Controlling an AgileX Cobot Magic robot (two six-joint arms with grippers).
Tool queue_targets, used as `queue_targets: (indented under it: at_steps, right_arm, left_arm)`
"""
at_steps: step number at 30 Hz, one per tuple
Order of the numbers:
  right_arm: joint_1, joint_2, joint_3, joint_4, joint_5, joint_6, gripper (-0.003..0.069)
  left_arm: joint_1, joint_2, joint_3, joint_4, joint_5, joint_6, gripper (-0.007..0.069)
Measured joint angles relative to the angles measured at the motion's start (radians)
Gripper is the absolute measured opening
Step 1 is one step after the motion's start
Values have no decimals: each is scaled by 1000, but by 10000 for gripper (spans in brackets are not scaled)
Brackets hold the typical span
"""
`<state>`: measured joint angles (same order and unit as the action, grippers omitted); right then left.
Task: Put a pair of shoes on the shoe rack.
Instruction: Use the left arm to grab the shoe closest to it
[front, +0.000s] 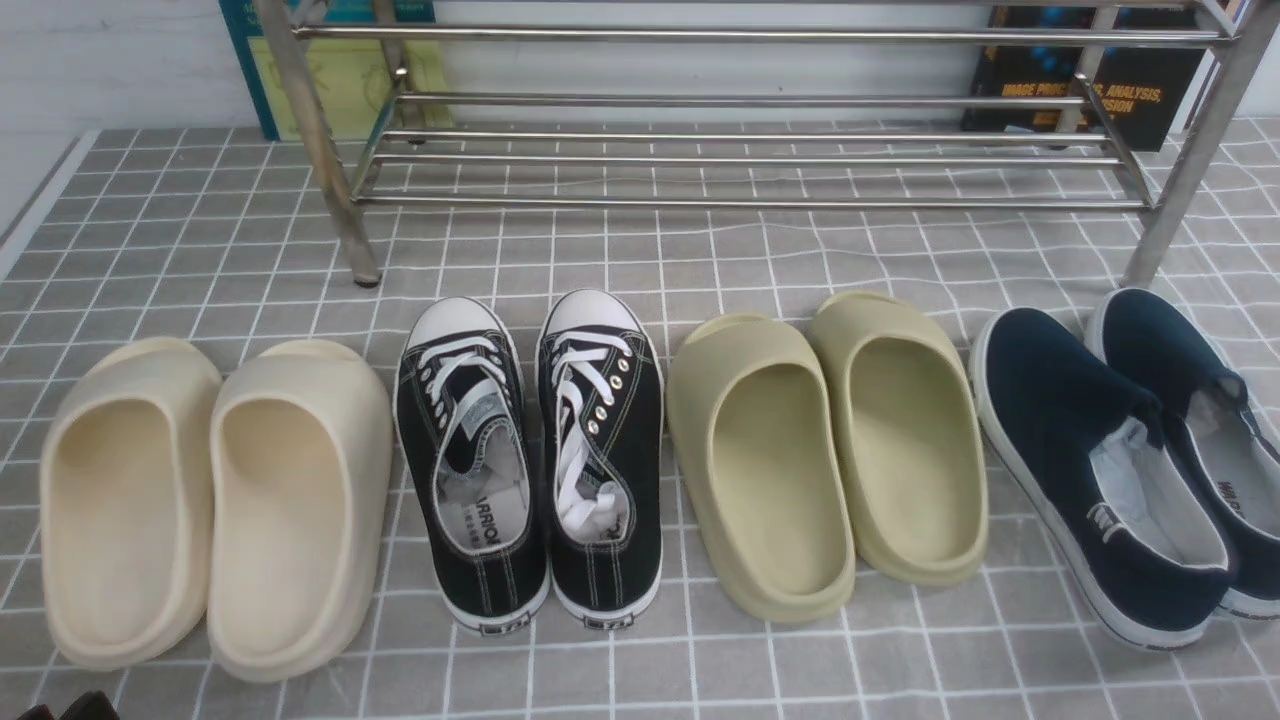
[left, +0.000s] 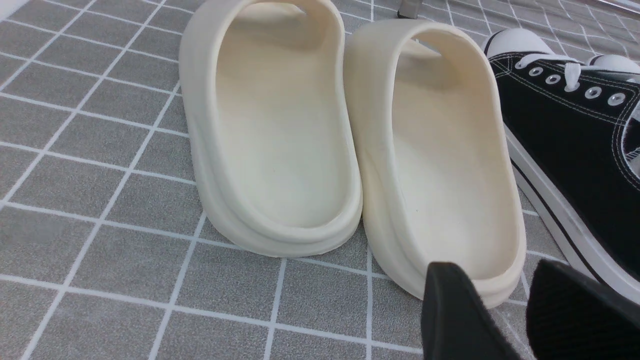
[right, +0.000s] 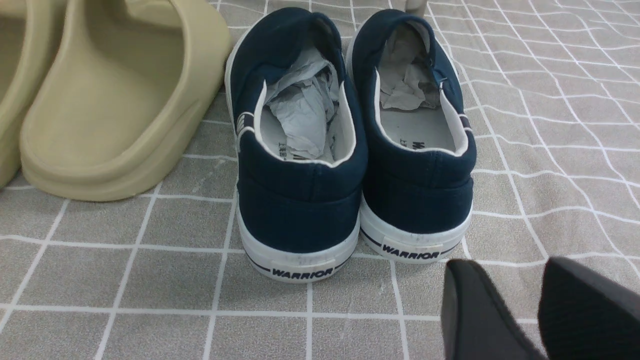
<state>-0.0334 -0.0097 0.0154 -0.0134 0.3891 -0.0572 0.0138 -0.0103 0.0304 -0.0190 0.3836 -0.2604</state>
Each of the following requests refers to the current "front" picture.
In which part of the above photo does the black canvas sneaker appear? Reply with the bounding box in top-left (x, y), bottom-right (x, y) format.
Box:
top-left (392, 297), bottom-right (550, 635)
top-left (535, 288), bottom-right (664, 632)

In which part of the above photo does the metal shoe rack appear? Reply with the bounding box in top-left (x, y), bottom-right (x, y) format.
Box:
top-left (253, 1), bottom-right (1277, 288)

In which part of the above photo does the olive slipper left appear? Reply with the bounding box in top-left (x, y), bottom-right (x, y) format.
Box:
top-left (666, 314), bottom-right (856, 624)

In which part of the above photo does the olive slipper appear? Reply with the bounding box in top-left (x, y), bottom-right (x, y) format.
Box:
top-left (666, 314), bottom-right (856, 624)
top-left (809, 291), bottom-right (989, 585)

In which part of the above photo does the olive slipper right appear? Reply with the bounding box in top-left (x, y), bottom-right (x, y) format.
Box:
top-left (809, 291), bottom-right (989, 585)

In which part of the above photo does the cream slipper inner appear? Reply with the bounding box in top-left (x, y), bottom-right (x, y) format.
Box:
top-left (206, 340), bottom-right (394, 683)

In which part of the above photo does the cream slipper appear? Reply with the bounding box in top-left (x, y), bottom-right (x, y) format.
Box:
top-left (206, 340), bottom-right (394, 683)
top-left (38, 337), bottom-right (221, 671)

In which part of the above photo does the teal yellow book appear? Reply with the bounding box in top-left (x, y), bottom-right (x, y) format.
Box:
top-left (218, 1), bottom-right (445, 142)

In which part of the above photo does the grey checked tablecloth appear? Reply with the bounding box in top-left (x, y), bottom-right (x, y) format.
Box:
top-left (3, 128), bottom-right (1277, 719)

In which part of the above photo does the navy slip-on shoe left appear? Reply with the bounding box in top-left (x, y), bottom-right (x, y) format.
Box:
top-left (969, 307), bottom-right (1235, 650)

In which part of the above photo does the navy slip-on shoe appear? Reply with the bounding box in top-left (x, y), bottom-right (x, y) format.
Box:
top-left (969, 307), bottom-right (1235, 650)
top-left (1085, 288), bottom-right (1279, 621)

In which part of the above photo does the cream slipper far left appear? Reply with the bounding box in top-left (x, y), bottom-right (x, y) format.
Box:
top-left (38, 337), bottom-right (221, 671)

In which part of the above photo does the black orange-text book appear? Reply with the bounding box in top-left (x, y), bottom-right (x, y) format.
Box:
top-left (960, 6), bottom-right (1204, 152)

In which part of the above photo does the navy slip-on shoe right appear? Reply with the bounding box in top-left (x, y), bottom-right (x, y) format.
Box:
top-left (1085, 288), bottom-right (1279, 621)

